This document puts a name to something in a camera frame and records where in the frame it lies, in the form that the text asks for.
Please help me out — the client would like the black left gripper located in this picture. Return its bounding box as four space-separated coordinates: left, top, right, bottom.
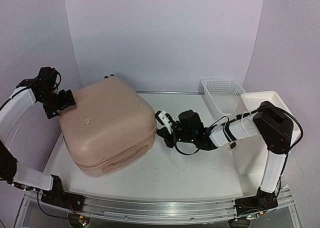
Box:
39 89 76 119

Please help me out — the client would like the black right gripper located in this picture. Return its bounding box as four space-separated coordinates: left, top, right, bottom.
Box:
156 121 196 149

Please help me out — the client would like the beige hard-shell suitcase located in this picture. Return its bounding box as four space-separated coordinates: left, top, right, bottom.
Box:
59 76 157 177

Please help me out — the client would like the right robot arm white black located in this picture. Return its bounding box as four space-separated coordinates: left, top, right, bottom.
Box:
155 101 294 210

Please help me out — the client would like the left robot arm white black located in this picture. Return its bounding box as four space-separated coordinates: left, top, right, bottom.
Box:
0 66 76 207

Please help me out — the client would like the white perforated plastic basket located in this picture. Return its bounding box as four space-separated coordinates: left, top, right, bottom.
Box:
200 77 246 118

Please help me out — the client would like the white plastic storage bin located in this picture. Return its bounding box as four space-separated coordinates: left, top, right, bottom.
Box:
231 91 301 175

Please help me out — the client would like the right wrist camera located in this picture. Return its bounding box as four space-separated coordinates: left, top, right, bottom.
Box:
155 110 174 134

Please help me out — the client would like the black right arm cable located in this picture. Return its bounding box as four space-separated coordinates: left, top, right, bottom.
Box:
174 107 305 156

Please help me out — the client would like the aluminium front rail base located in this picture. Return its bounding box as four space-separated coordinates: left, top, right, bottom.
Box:
13 186 302 228

